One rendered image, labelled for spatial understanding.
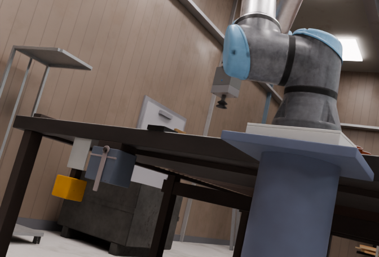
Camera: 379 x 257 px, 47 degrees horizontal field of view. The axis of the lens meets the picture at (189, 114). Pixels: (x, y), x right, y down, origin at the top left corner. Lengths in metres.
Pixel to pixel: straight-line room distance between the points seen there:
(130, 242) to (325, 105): 4.08
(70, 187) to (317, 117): 1.03
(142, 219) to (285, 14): 3.78
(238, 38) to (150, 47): 5.95
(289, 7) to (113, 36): 4.91
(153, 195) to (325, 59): 4.17
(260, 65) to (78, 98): 4.91
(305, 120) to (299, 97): 0.06
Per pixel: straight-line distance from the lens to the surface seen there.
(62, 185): 1.70
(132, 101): 6.58
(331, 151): 0.83
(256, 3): 1.06
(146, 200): 4.93
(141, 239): 5.01
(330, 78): 0.98
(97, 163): 1.59
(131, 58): 6.52
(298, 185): 0.89
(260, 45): 0.95
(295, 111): 0.94
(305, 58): 0.97
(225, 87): 1.59
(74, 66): 4.84
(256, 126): 0.92
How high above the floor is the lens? 0.71
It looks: 11 degrees up
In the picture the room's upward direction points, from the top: 13 degrees clockwise
